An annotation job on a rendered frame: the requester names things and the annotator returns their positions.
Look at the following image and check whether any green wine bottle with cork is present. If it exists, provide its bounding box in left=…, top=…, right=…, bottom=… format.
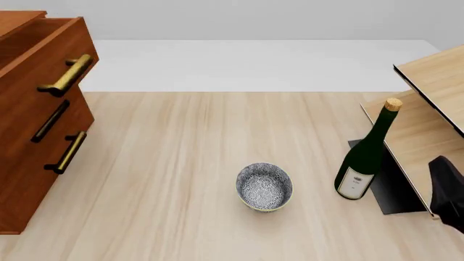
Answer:
left=333, top=97, right=404, bottom=202

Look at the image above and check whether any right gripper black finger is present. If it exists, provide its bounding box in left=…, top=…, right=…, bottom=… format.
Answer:
left=428, top=154, right=464, bottom=211

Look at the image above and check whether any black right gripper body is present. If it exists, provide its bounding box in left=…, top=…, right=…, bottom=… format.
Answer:
left=430, top=200, right=464, bottom=235

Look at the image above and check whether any blue patterned bowl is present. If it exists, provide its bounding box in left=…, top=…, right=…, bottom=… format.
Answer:
left=235, top=162, right=295, bottom=215

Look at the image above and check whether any brass drawer handle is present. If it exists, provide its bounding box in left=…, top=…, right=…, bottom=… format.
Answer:
left=30, top=99, right=71, bottom=144
left=43, top=130, right=88, bottom=175
left=36, top=54, right=94, bottom=98

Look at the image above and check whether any wooden cabinet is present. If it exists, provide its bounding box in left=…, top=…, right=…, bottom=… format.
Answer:
left=0, top=9, right=100, bottom=235

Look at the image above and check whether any pale wooden rack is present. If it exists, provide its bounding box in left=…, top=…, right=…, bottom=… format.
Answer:
left=347, top=43, right=464, bottom=220

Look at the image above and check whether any wooden cabinet drawer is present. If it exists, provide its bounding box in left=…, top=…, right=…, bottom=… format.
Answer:
left=0, top=84, right=88, bottom=215
left=0, top=91, right=96, bottom=235
left=0, top=16, right=100, bottom=178

